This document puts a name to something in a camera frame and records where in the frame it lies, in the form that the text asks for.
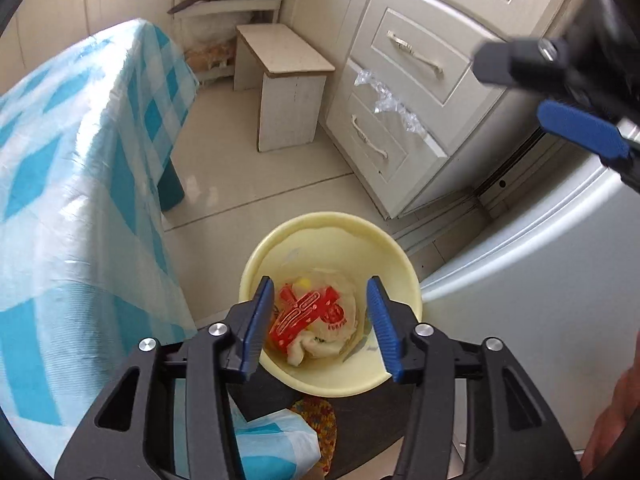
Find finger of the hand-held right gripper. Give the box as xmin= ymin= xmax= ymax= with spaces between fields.
xmin=472 ymin=36 xmax=577 ymax=93
xmin=537 ymin=100 xmax=640 ymax=186

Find person's leg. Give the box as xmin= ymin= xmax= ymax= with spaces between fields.
xmin=581 ymin=327 xmax=640 ymax=467

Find blue white checked tablecloth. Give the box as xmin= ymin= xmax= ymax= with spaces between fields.
xmin=0 ymin=17 xmax=321 ymax=480

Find white drawer cabinet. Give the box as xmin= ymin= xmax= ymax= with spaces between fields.
xmin=325 ymin=0 xmax=588 ymax=219

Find pale yellow plastic bin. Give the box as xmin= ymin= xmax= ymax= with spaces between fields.
xmin=239 ymin=212 xmax=423 ymax=398

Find colourful crocheted mat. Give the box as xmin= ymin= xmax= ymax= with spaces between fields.
xmin=292 ymin=395 xmax=342 ymax=476

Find red yellow snack packet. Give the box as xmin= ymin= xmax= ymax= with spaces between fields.
xmin=269 ymin=282 xmax=348 ymax=356

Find white refrigerator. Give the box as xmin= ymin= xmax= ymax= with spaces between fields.
xmin=417 ymin=132 xmax=640 ymax=463

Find white low stool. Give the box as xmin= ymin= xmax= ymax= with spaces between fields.
xmin=234 ymin=24 xmax=336 ymax=153

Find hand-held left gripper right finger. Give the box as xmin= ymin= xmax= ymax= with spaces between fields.
xmin=366 ymin=276 xmax=583 ymax=480

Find white shelf rack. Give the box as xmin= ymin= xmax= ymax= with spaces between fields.
xmin=172 ymin=0 xmax=291 ymax=81

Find blue table leg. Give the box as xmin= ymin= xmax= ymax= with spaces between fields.
xmin=159 ymin=157 xmax=185 ymax=213

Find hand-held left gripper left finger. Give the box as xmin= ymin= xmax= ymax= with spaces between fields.
xmin=54 ymin=276 xmax=277 ymax=480

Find crumpled clear plastic film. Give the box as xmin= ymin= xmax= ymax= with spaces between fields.
xmin=354 ymin=67 xmax=431 ymax=138

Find white plastic bag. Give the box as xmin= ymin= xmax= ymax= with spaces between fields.
xmin=285 ymin=267 xmax=368 ymax=366

